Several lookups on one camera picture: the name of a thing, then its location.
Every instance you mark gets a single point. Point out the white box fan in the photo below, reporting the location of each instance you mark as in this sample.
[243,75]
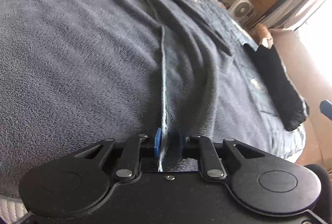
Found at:
[242,10]

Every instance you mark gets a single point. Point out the bright window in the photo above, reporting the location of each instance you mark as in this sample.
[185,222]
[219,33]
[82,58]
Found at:
[321,45]

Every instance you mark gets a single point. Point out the blue-grey quilted fish-print bedspread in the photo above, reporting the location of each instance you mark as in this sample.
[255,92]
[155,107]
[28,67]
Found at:
[207,11]

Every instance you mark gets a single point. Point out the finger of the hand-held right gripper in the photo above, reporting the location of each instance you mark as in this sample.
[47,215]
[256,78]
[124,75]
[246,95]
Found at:
[326,108]

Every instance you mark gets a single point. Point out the black garment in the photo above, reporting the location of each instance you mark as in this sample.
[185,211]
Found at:
[277,84]

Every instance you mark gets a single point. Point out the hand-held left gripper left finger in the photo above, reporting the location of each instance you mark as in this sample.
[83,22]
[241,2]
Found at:
[157,142]

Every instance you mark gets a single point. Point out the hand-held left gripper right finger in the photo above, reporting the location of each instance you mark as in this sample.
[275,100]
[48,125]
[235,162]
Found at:
[180,142]

